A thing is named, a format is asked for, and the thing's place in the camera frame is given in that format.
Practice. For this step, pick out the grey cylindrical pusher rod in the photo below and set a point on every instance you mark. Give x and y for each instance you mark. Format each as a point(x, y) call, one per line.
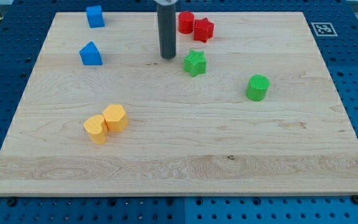
point(166, 22)

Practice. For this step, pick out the silver rod mount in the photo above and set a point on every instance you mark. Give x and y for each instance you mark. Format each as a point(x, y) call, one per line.
point(166, 2)

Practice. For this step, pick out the red cylinder block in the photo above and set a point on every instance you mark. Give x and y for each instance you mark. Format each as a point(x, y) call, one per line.
point(185, 22)

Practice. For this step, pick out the red star block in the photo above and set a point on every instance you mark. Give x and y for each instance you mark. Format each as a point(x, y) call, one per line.
point(203, 29)

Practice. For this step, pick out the green star block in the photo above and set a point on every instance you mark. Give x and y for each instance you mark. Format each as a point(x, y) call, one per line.
point(195, 63)

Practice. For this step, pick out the blue cube block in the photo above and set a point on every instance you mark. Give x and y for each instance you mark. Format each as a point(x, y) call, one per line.
point(95, 16)

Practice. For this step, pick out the blue pentagon block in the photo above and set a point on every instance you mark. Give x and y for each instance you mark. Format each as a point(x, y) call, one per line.
point(90, 54)

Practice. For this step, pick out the green cylinder block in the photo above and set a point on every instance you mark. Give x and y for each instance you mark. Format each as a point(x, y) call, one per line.
point(257, 87)

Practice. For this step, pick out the yellow hexagon block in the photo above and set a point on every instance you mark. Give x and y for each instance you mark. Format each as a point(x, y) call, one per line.
point(116, 118)

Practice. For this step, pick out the wooden board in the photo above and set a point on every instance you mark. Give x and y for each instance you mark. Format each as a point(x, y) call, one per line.
point(192, 136)

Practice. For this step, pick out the yellow heart block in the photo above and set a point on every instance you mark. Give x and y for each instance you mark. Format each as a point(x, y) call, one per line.
point(96, 128)

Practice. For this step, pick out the white fiducial marker tag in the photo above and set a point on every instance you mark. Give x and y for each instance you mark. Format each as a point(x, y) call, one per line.
point(323, 29)

